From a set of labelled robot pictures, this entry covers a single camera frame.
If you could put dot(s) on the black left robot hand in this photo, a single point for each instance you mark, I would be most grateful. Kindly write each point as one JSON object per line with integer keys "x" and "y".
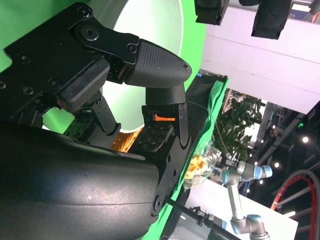
{"x": 270, "y": 20}

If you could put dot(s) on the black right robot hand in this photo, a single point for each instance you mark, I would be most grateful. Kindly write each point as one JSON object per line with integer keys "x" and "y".
{"x": 75, "y": 195}

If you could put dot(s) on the pale green ribbed bowl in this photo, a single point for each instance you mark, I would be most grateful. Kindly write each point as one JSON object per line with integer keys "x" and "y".
{"x": 150, "y": 25}

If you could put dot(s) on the silver blue industrial robot arm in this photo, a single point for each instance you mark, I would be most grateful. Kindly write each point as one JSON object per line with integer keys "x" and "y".
{"x": 235, "y": 197}

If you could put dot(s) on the orange wicker basket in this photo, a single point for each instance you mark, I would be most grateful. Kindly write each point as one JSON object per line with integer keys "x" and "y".
{"x": 125, "y": 142}

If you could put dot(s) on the green tablecloth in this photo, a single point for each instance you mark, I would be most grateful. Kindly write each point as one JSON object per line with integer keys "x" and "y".
{"x": 193, "y": 37}

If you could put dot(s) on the green lit exit sign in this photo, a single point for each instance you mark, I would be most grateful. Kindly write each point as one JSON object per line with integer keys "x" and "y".
{"x": 301, "y": 124}

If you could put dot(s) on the green leafy plant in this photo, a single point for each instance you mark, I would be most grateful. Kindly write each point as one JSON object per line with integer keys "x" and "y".
{"x": 237, "y": 125}

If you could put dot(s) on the black backdrop curtain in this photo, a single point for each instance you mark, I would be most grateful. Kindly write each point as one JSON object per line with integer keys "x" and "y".
{"x": 200, "y": 120}

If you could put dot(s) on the clear bag with yellow items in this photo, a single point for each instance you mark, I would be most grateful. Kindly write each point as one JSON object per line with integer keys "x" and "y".
{"x": 200, "y": 167}

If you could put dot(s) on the red and black hoop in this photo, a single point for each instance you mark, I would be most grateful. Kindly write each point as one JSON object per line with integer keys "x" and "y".
{"x": 310, "y": 190}

